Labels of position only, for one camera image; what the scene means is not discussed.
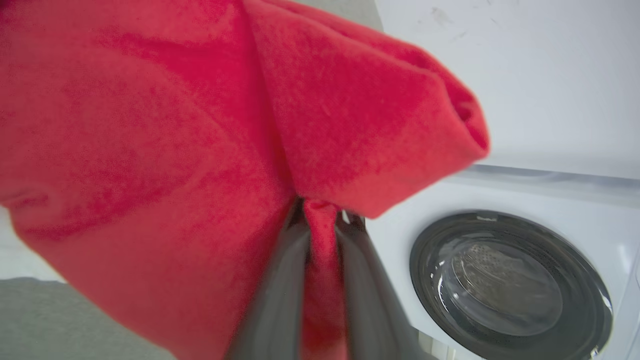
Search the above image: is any red and white shirt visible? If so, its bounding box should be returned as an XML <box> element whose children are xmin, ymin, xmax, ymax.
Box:
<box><xmin>0</xmin><ymin>0</ymin><xmax>491</xmax><ymax>360</ymax></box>

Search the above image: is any white washing machine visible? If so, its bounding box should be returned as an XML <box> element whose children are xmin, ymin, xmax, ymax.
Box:
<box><xmin>364</xmin><ymin>164</ymin><xmax>640</xmax><ymax>360</ymax></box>

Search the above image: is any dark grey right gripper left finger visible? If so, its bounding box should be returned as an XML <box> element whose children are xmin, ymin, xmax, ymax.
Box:
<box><xmin>226</xmin><ymin>199</ymin><xmax>312</xmax><ymax>360</ymax></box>

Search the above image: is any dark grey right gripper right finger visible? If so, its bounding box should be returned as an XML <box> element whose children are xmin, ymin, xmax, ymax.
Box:
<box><xmin>334</xmin><ymin>212</ymin><xmax>437</xmax><ymax>360</ymax></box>

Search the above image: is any round dark washing machine door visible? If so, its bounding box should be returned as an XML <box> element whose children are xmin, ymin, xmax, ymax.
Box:
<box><xmin>409</xmin><ymin>210</ymin><xmax>615</xmax><ymax>360</ymax></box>

